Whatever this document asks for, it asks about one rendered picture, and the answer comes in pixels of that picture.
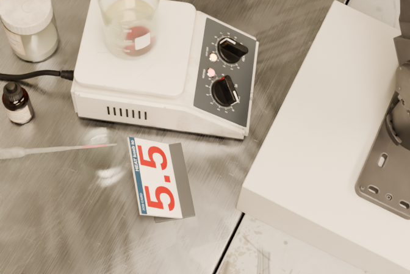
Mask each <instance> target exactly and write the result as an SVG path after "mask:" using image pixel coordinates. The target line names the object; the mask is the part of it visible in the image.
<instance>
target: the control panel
mask: <svg viewBox="0 0 410 274"><path fill-rule="evenodd" d="M225 37H229V38H232V39H234V40H235V41H237V42H239V43H240V44H242V45H244V46H246V47H247V48H248V53H247V54H245V55H244V56H242V57H241V58H240V60H239V61H238V62H237V63H227V62H225V61H224V60H223V59H222V58H221V57H220V55H219V53H218V43H219V41H220V40H221V39H222V38H225ZM255 51H256V40H254V39H252V38H250V37H248V36H246V35H244V34H241V33H240V32H237V31H235V30H234V29H231V28H229V27H227V26H225V25H223V24H221V23H218V22H216V21H214V20H212V19H210V18H208V17H207V18H206V23H205V28H204V35H203V43H202V48H201V55H200V63H199V68H198V75H197V80H196V88H195V96H194V100H193V106H195V107H196V108H198V109H201V110H203V111H206V112H209V113H210V114H213V115H216V116H218V117H220V118H223V119H225V120H228V121H230V122H233V123H235V124H238V125H240V126H243V127H246V126H247V121H248V110H249V104H250V94H251V83H252V78H253V67H254V57H255ZM211 54H215V55H216V56H217V59H216V60H212V59H211V57H210V55H211ZM209 70H214V73H215V74H214V75H213V76H211V75H210V74H209ZM226 75H229V76H230V77H231V79H232V82H233V84H234V87H235V89H236V92H237V94H238V96H239V102H237V103H235V104H233V105H231V106H228V107H225V106H221V105H219V103H217V102H216V100H214V97H213V95H212V86H213V84H214V82H215V81H217V80H219V79H221V78H222V77H224V76H226Z"/></svg>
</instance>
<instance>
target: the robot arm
mask: <svg viewBox="0 0 410 274"><path fill-rule="evenodd" d="M398 20H399V25H400V30H401V35H399V36H397V37H394V38H393V40H394V45H395V50H396V54H397V59H398V65H399V67H398V68H397V70H396V82H395V91H394V94H393V96H392V99H391V101H390V103H389V106H388V108H387V110H386V113H385V115H384V118H383V120H382V122H381V125H380V127H379V130H378V132H377V134H376V137H375V139H374V141H373V144H372V147H371V149H370V151H369V154H368V156H367V158H366V160H365V163H364V166H363V168H362V170H361V173H360V175H359V177H358V180H357V182H356V185H355V187H354V190H355V192H356V194H357V195H358V196H359V197H361V198H363V199H365V200H367V201H369V202H371V203H373V204H375V205H377V206H379V207H381V208H383V209H385V210H387V211H389V212H391V213H393V214H395V215H397V216H399V217H402V218H404V219H406V220H410V0H400V15H399V19H398ZM381 157H383V158H384V162H383V165H382V167H380V166H379V165H378V163H379V160H380V159H381ZM369 189H370V190H372V191H374V192H375V193H373V192H371V191H369ZM400 204H402V205H404V206H405V207H406V208H404V207H402V206H400Z"/></svg>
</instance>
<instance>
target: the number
mask: <svg viewBox="0 0 410 274"><path fill-rule="evenodd" d="M135 145H136V149H137V156H138V162H139V167H140V174H141V178H142V184H143V191H144V196H145V203H146V210H147V212H155V213H161V214H173V215H178V210H177V207H176V200H175V197H174V190H173V185H172V180H171V174H170V168H169V164H168V158H167V152H166V148H165V145H160V144H156V143H149V142H143V141H139V140H135Z"/></svg>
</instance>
